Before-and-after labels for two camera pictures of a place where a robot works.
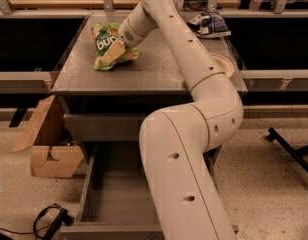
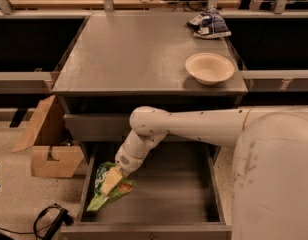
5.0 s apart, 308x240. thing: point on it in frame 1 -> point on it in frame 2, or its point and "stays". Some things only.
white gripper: [127, 34] -> [127, 161]
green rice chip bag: [104, 34] -> [122, 188]
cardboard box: [54, 153] stays
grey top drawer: [103, 127] stays
